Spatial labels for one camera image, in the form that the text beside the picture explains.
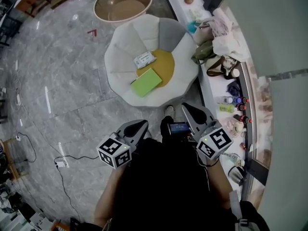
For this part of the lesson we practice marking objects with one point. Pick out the person's left forearm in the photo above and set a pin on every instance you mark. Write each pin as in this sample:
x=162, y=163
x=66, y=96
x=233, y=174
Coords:
x=106, y=196

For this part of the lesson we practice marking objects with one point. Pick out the white power strip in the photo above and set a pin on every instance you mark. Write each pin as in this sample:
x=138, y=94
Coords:
x=61, y=163

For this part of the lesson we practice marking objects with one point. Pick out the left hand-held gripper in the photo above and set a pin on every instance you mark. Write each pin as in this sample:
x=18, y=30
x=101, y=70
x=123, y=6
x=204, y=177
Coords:
x=113, y=151

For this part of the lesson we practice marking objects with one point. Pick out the white flower-shaped pouf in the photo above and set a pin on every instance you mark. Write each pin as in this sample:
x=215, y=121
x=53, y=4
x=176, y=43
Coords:
x=125, y=44

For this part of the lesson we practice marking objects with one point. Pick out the person's black shirt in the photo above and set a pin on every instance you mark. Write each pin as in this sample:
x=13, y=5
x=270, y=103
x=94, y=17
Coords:
x=168, y=177

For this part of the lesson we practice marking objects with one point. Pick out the pink garment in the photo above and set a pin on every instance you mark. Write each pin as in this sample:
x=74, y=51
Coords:
x=220, y=20

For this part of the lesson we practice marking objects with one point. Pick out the olive green bag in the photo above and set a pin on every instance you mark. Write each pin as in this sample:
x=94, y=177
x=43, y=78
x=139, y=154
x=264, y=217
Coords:
x=204, y=53

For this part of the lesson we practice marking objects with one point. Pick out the person's right forearm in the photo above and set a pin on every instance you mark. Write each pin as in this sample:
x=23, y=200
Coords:
x=219, y=182

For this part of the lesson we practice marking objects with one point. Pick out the white crumpled cloth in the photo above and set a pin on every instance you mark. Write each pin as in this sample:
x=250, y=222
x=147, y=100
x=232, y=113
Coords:
x=228, y=46

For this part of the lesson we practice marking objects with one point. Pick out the person's white shoe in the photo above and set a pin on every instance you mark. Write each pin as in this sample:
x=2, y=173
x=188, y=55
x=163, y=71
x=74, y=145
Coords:
x=169, y=111

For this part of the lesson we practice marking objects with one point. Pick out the black flask white lid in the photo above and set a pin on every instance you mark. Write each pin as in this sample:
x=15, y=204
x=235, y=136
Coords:
x=234, y=73

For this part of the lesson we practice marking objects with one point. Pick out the clear plastic snack bag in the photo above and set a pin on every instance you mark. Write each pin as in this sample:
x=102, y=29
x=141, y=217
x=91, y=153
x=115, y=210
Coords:
x=234, y=128

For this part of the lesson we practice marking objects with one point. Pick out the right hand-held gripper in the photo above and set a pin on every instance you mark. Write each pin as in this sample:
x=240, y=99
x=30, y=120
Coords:
x=214, y=142

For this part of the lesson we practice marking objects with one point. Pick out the teal fluffy item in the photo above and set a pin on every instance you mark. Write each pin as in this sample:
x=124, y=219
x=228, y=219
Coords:
x=193, y=27

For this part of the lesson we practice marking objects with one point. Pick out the green notebook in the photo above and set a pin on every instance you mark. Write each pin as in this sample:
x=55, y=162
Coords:
x=146, y=82

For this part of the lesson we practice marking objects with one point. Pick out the small black display unit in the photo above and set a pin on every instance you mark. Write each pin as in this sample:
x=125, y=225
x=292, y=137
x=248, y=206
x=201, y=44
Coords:
x=179, y=129

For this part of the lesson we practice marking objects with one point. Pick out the person's black trousers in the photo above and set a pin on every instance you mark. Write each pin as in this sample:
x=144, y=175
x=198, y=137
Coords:
x=166, y=129

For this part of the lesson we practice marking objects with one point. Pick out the white plug adapter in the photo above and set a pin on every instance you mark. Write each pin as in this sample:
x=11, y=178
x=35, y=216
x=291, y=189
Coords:
x=18, y=137

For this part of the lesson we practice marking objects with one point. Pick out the dark purple folded cloth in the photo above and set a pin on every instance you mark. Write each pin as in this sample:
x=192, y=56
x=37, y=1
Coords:
x=234, y=89

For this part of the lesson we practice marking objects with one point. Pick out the brown open crate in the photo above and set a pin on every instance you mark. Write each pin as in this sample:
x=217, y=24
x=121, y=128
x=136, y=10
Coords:
x=14, y=162

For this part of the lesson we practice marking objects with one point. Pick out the beige handbag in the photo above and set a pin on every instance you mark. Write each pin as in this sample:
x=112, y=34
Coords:
x=203, y=35

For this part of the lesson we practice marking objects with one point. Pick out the wooden cabinet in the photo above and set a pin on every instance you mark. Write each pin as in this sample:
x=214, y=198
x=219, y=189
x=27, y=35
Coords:
x=31, y=2

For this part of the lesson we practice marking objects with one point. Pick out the white tissue packet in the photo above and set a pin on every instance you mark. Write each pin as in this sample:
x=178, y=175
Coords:
x=145, y=59

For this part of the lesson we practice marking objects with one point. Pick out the round beige tub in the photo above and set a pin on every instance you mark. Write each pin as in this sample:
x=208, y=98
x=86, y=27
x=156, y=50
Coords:
x=125, y=6

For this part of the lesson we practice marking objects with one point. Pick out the dark cola bottle red cap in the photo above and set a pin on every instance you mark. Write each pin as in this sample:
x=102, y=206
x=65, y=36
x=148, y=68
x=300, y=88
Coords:
x=241, y=100
x=240, y=107
x=241, y=119

